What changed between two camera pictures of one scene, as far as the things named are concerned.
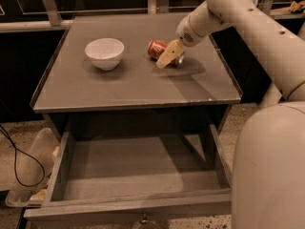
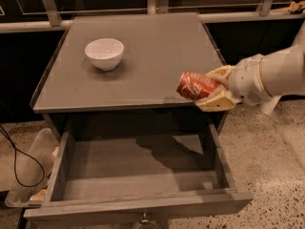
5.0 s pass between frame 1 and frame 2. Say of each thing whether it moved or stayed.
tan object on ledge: stayed
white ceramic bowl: stayed
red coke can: moved
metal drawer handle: stayed
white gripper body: moved
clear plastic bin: stayed
